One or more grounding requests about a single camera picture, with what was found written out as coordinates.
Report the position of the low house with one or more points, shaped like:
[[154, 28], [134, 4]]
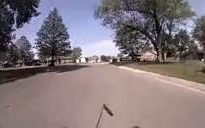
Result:
[[65, 60]]

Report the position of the tall dark conifer tree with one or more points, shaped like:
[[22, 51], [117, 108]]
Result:
[[53, 36]]

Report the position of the large leafy tree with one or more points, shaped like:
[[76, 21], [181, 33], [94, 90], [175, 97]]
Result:
[[0, 26]]

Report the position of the pale concrete kerb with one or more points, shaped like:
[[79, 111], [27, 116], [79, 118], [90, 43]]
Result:
[[176, 81]]

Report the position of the grey asphalt road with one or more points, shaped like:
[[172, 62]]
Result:
[[90, 90]]

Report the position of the robot's own part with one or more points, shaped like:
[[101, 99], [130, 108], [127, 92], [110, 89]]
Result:
[[107, 109]]

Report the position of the small leafy tree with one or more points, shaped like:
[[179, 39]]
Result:
[[77, 53]]

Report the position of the large spreading tree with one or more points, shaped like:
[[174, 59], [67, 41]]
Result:
[[150, 20]]

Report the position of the pale house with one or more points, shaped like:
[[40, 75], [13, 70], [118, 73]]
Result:
[[146, 56]]

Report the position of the group of trees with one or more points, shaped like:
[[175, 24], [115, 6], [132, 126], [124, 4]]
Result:
[[23, 50]]

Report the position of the grass verge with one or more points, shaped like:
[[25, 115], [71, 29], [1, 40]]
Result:
[[176, 70]]

